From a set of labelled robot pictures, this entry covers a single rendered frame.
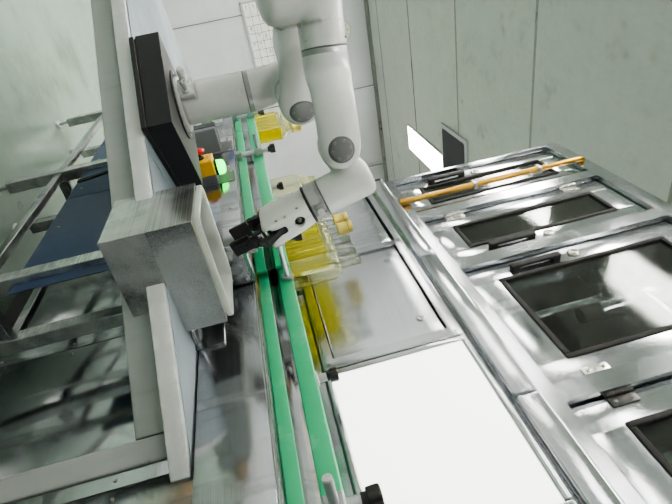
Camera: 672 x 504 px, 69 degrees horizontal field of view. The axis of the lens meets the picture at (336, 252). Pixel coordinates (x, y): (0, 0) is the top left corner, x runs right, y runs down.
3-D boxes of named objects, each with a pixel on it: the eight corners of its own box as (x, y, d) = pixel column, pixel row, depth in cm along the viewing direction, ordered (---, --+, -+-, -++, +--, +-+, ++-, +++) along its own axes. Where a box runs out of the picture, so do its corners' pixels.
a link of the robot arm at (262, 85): (247, 95, 123) (310, 83, 124) (255, 128, 115) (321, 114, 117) (239, 60, 115) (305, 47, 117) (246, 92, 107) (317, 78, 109)
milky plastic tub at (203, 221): (189, 332, 93) (234, 320, 94) (146, 231, 81) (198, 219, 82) (193, 282, 108) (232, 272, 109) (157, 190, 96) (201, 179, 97)
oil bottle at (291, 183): (253, 203, 196) (317, 188, 198) (250, 191, 192) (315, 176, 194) (252, 195, 200) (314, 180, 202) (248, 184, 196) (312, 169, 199)
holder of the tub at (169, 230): (195, 352, 96) (235, 342, 97) (144, 232, 81) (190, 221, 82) (198, 301, 110) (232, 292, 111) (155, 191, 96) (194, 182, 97)
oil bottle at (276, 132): (242, 148, 220) (303, 134, 222) (239, 136, 217) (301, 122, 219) (241, 144, 225) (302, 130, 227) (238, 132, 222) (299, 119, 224)
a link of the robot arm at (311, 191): (335, 224, 94) (322, 230, 95) (327, 203, 102) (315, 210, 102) (319, 192, 90) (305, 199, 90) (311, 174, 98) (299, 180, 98)
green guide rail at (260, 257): (256, 275, 117) (289, 266, 118) (255, 271, 116) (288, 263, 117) (234, 99, 264) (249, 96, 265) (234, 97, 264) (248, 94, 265)
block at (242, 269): (227, 291, 112) (257, 283, 113) (215, 256, 107) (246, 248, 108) (226, 282, 115) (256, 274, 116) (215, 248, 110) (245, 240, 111)
